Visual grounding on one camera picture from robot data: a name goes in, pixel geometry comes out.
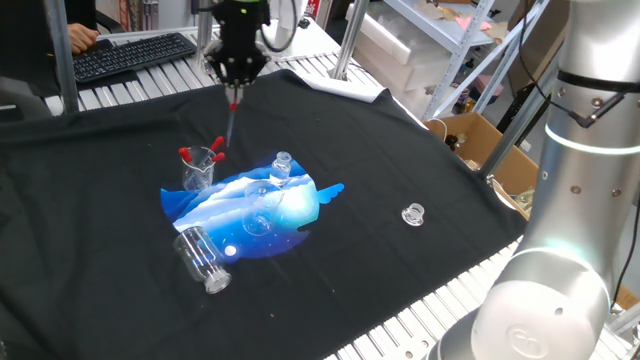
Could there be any aluminium frame post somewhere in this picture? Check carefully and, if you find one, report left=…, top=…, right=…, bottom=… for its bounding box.
left=478, top=49, right=564, bottom=177
left=195, top=0, right=216, bottom=71
left=332, top=0, right=371, bottom=81
left=43, top=0, right=80, bottom=115

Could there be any white storage crate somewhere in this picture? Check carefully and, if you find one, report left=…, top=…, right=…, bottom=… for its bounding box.
left=358, top=2, right=454, bottom=66
left=349, top=45, right=436, bottom=106

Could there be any person's hand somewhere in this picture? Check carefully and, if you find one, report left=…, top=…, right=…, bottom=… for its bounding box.
left=67, top=22, right=101, bottom=55

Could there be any white metal shelf rack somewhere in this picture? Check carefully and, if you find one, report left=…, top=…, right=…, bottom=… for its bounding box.
left=382, top=0, right=551, bottom=121

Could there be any clear glass jar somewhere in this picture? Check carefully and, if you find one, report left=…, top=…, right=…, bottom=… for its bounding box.
left=172, top=225, right=233, bottom=295

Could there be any small glass beaker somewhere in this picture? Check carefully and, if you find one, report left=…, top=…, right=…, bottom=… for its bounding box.
left=180, top=145, right=217, bottom=194

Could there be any pink box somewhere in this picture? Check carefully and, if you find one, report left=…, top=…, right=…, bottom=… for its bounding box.
left=472, top=74, right=504, bottom=99

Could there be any grey plastic bag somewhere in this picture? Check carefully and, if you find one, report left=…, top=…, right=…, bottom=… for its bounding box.
left=514, top=187, right=536, bottom=219

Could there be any black cloth with blue print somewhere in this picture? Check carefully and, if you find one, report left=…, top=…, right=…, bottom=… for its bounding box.
left=0, top=68, right=532, bottom=360

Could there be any pink paper sheet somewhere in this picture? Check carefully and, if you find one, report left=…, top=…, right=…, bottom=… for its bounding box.
left=454, top=15, right=494, bottom=32

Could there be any small glass vial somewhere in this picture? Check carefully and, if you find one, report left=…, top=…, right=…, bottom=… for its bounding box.
left=269, top=151, right=293, bottom=187

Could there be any brown cardboard box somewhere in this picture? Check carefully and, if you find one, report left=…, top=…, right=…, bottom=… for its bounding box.
left=423, top=112, right=540, bottom=221

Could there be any large glass beaker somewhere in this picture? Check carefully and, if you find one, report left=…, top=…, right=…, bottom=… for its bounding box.
left=242, top=179, right=285, bottom=237

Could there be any black office chair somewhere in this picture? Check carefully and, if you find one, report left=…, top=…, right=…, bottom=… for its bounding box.
left=95, top=9, right=126, bottom=35

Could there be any black case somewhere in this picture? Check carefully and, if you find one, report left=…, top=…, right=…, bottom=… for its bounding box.
left=497, top=82, right=555, bottom=146

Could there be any black computer keyboard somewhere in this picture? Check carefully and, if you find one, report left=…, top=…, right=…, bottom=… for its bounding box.
left=72, top=32, right=198, bottom=84

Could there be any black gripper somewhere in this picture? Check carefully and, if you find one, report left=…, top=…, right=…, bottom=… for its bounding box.
left=204, top=0, right=271, bottom=104

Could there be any clear glass stopper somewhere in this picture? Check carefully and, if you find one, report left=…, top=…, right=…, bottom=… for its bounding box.
left=400, top=202, right=426, bottom=228

